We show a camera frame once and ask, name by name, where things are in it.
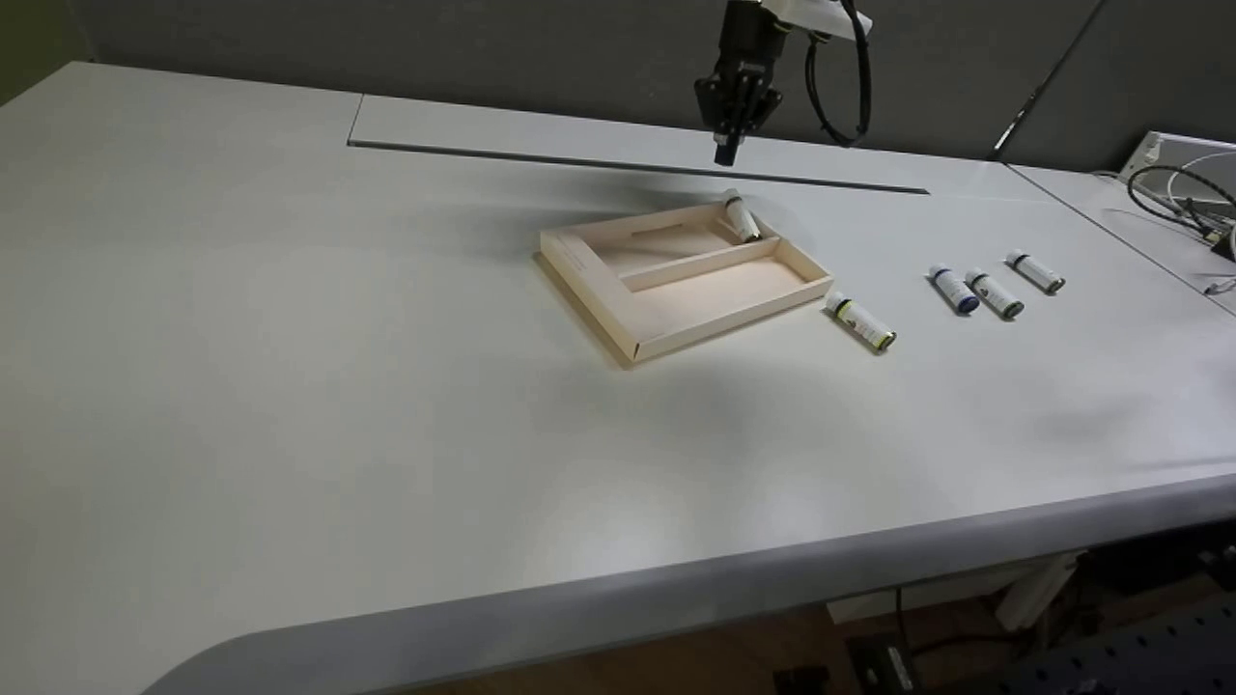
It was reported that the wooden tray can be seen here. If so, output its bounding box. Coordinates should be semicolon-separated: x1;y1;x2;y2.
536;196;829;366

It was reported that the black cables bundle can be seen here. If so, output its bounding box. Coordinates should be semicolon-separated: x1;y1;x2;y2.
1123;153;1236;265

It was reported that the white bottle far end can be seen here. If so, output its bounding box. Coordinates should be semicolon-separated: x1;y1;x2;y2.
1003;252;1065;299

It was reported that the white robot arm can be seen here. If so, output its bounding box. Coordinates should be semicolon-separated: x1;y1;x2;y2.
694;0;873;165

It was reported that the grey partition panel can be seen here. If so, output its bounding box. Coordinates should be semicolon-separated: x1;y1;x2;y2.
70;0;1236;171

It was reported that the white bottle blue label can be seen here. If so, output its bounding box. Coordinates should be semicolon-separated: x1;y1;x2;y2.
928;265;976;317

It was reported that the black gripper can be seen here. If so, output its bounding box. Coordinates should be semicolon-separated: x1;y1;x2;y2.
694;0;784;165

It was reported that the white bottle yellow label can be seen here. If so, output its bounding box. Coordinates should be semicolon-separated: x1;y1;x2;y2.
828;293;895;354

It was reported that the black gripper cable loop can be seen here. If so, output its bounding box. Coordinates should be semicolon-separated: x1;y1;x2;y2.
805;0;876;152

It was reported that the small white bottle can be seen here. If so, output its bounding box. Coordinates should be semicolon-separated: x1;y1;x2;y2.
722;196;765;243

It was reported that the white bottle dark cap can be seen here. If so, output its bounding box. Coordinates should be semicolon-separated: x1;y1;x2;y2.
966;269;1024;320

